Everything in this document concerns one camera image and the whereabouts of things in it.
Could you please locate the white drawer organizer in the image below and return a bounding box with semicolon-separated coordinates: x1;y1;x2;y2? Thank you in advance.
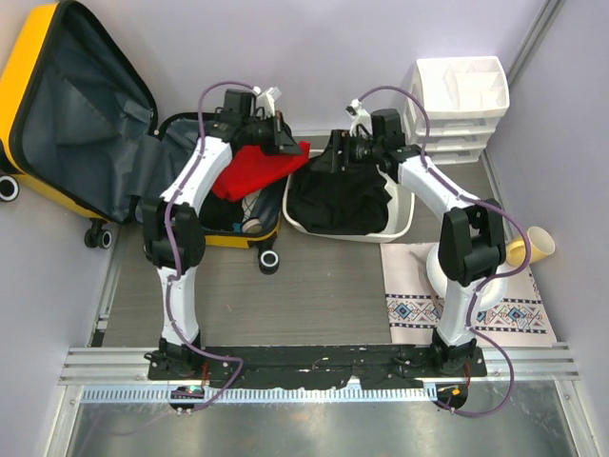
403;56;510;165

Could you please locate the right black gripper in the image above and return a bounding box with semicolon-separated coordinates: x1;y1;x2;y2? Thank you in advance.
313;129;384;174

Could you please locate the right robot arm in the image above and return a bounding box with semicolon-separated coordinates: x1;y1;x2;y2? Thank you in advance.
313;101;507;376

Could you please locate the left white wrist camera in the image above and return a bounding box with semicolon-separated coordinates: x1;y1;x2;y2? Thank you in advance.
252;86;282;118

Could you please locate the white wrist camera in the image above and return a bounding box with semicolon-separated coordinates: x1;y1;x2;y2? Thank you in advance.
252;86;282;118
345;99;372;136

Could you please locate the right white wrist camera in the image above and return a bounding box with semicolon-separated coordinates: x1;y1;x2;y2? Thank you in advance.
345;99;372;136

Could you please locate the yellow Pikachu suitcase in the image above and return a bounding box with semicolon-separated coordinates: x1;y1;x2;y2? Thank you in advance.
0;0;305;275

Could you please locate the yellow mug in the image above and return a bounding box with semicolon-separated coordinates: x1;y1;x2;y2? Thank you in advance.
506;226;556;267

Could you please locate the grey cable duct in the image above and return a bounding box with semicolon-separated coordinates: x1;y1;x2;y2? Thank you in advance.
81;384;437;406

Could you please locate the white round plate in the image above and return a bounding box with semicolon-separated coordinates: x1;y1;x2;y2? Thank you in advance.
424;243;508;311

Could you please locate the black garment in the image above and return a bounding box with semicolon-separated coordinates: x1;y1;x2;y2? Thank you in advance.
199;192;245;232
286;166;392;235

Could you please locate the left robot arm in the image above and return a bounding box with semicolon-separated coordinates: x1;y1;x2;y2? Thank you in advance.
142;81;302;381

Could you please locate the aluminium frame rail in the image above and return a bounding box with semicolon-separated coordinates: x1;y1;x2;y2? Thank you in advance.
59;344;580;389

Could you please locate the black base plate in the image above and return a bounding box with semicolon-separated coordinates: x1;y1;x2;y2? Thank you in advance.
145;345;487;390

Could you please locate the patterned placemat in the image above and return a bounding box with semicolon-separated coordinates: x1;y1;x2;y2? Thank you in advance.
381;243;558;348

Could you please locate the white plastic basin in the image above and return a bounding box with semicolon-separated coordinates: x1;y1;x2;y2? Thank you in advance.
282;164;415;244

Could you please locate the red garment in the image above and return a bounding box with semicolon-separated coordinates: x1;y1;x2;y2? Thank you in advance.
212;141;310;202

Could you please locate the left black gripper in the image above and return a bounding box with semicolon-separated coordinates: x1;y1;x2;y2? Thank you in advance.
244;111;305;158

